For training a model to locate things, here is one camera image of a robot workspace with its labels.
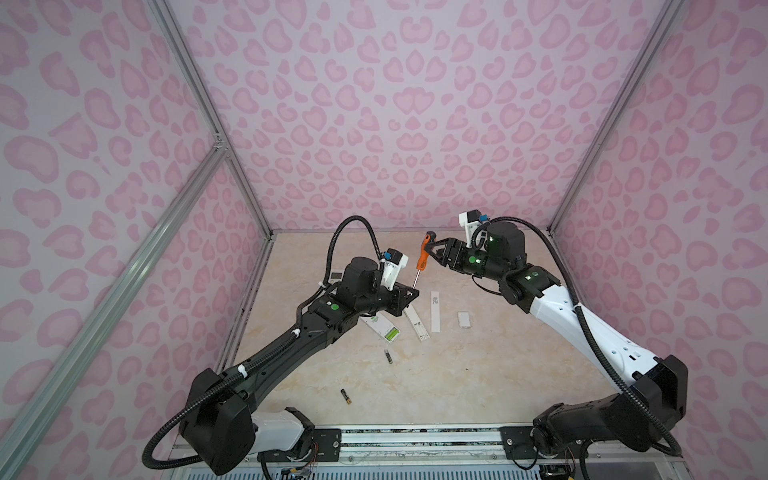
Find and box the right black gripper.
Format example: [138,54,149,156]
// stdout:
[424,237,509,282]

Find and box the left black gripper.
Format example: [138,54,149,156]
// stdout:
[356,280,420,317]

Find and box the orange handled screwdriver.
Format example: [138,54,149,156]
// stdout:
[412,231,436,288]

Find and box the long slim white remote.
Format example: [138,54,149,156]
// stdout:
[404,306,430,342]

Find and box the small white battery cover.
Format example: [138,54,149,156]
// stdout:
[457,312,471,329]

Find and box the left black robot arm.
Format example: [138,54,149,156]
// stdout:
[141,248,419,475]

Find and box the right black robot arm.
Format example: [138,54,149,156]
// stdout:
[422,210,688,458]

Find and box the white air conditioner remote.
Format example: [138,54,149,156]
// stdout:
[328,270,343,284]

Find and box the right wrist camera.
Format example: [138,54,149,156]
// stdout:
[458,210,489,248]

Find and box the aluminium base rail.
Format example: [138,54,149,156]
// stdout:
[226,424,692,479]

